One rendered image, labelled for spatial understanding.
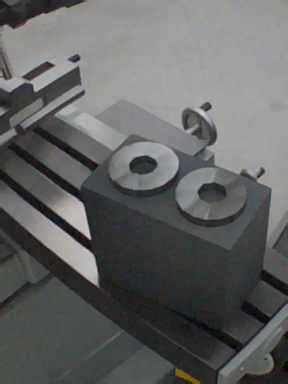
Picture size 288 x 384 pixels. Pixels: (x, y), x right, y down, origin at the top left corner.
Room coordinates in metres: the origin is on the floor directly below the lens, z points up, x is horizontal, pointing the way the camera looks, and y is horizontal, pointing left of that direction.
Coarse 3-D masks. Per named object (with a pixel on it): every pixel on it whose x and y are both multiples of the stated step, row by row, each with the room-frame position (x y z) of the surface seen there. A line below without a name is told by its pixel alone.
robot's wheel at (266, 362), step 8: (280, 344) 0.65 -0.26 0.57; (272, 352) 0.64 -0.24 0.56; (280, 352) 0.64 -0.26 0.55; (264, 360) 0.66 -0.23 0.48; (272, 360) 0.63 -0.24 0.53; (280, 360) 0.63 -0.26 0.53; (256, 368) 0.67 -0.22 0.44; (264, 368) 0.65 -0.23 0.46; (272, 368) 0.63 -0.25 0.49; (280, 368) 0.62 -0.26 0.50; (256, 376) 0.65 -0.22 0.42; (264, 376) 0.64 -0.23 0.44
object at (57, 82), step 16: (32, 64) 1.13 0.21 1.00; (48, 64) 1.14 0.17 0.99; (64, 64) 1.11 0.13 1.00; (32, 80) 1.07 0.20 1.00; (48, 80) 1.06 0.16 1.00; (64, 80) 1.07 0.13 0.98; (80, 80) 1.10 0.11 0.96; (32, 96) 1.02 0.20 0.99; (48, 96) 1.04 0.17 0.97; (64, 96) 1.06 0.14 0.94; (80, 96) 1.08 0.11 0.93; (0, 112) 0.97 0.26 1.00; (16, 112) 0.99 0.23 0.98; (32, 112) 1.01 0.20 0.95; (48, 112) 1.02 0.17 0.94; (0, 128) 0.96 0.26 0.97; (16, 128) 0.99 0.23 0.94; (32, 128) 0.99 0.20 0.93; (0, 144) 0.94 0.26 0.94
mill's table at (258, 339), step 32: (64, 128) 0.98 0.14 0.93; (0, 160) 0.91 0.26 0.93; (32, 160) 0.92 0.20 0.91; (64, 160) 0.89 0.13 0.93; (96, 160) 0.88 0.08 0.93; (0, 192) 0.82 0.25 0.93; (32, 192) 0.82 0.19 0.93; (64, 192) 0.81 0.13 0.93; (0, 224) 0.81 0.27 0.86; (32, 224) 0.74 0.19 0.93; (64, 224) 0.75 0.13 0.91; (32, 256) 0.74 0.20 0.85; (64, 256) 0.67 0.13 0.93; (96, 288) 0.60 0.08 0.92; (256, 288) 0.56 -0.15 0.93; (128, 320) 0.55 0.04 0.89; (160, 320) 0.53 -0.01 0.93; (192, 320) 0.54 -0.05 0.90; (256, 320) 0.50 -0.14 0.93; (160, 352) 0.51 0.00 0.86; (192, 352) 0.46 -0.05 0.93; (224, 352) 0.45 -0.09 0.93; (256, 352) 0.46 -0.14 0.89
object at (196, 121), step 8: (208, 104) 1.33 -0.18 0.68; (184, 112) 1.33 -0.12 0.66; (192, 112) 1.31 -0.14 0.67; (200, 112) 1.30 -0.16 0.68; (184, 120) 1.33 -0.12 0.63; (192, 120) 1.32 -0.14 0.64; (200, 120) 1.30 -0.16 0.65; (208, 120) 1.28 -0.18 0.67; (184, 128) 1.33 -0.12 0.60; (192, 128) 1.29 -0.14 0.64; (200, 128) 1.30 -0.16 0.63; (208, 128) 1.27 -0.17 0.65; (216, 128) 1.27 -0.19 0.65; (200, 136) 1.30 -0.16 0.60; (208, 136) 1.28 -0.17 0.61; (216, 136) 1.27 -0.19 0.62; (208, 144) 1.27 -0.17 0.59
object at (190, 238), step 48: (144, 144) 0.67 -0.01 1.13; (96, 192) 0.61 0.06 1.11; (144, 192) 0.59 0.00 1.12; (192, 192) 0.58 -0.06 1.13; (240, 192) 0.57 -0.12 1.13; (96, 240) 0.62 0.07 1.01; (144, 240) 0.57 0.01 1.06; (192, 240) 0.52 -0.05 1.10; (240, 240) 0.51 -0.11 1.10; (144, 288) 0.57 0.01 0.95; (192, 288) 0.52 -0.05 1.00; (240, 288) 0.52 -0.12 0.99
